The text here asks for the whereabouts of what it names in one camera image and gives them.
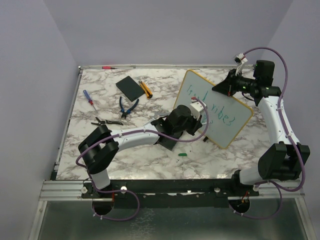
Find black front mounting rail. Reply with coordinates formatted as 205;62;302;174
81;176;259;208

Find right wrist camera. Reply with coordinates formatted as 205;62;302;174
233;53;248;76

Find small dark grey foam block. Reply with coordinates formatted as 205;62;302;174
115;76;145;102

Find yellow black utility knife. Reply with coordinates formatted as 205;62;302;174
138;80;153;99

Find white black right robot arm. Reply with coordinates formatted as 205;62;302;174
212;55;310;196

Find large dark grey foam block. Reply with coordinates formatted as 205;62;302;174
158;137;177;151

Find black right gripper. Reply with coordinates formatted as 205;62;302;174
212;68;257;97

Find red marker on rail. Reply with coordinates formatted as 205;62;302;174
101;65;117;70

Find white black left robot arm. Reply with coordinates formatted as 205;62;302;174
78;102;205;198

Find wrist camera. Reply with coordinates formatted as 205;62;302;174
189;96;207;120
233;53;248;76

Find silver open-end wrench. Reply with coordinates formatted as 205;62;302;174
151;111;170;119

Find blue red screwdriver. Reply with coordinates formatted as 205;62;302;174
83;90;97;111

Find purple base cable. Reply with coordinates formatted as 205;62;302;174
231;179;283;220
92;188;142;222

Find blue handled pliers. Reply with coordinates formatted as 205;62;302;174
119;96;140;119

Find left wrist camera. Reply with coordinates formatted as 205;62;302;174
189;96;207;120

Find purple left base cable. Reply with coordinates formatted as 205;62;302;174
92;188;142;222

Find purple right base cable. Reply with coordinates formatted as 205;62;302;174
231;179;283;220

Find yellow framed whiteboard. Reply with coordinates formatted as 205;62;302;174
173;69;254;149

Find white grey rectangular eraser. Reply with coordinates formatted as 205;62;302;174
143;118;156;126

